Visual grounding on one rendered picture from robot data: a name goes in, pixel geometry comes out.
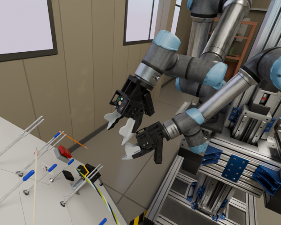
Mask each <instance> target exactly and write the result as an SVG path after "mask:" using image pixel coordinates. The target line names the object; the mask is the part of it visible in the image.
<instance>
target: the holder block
mask: <svg viewBox="0 0 281 225"><path fill-rule="evenodd" d="M85 167H87V169H88V170H89V172H90V173H91V172H92V171H93V170H94V169H95V167H94V166H92V165H90V164H88V163H87V164H86V165H85ZM96 171H97V169H96V170H95V171H94V172H93V173H92V174H91V175H90V176H89V177H88V179H90V178H91V176H92V175H94V174H95V172H96ZM100 176H101V174H100V173H99V172H97V173H96V174H95V175H94V176H93V177H92V178H91V179H90V181H91V182H92V183H94V182H95V181H96V180H97V179H98V178H99V177H100Z"/></svg>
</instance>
